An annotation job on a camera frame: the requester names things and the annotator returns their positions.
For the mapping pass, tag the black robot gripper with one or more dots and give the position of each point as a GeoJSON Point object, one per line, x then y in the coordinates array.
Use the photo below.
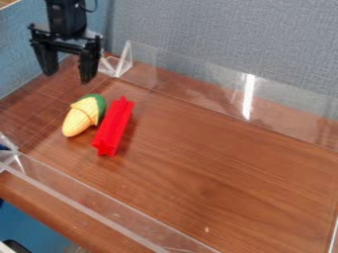
{"type": "Point", "coordinates": [64, 34]}

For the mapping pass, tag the yellow toy corn cob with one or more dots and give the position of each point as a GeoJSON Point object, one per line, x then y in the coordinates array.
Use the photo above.
{"type": "Point", "coordinates": [85, 114]}

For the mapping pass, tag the red star-shaped block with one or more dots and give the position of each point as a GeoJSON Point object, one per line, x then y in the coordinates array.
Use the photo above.
{"type": "Point", "coordinates": [110, 130]}

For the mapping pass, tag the clear acrylic left bracket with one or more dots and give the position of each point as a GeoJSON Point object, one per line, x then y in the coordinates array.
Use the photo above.
{"type": "Point", "coordinates": [9, 155]}

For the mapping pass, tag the clear acrylic back wall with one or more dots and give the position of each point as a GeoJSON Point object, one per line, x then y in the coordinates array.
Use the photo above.
{"type": "Point", "coordinates": [285, 109]}

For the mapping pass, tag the clear acrylic wall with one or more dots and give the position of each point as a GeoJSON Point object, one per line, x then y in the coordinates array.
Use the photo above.
{"type": "Point", "coordinates": [285, 109]}
{"type": "Point", "coordinates": [122, 219]}

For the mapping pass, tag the clear acrylic front wall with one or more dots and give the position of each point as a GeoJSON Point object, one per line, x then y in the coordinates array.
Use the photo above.
{"type": "Point", "coordinates": [122, 219]}

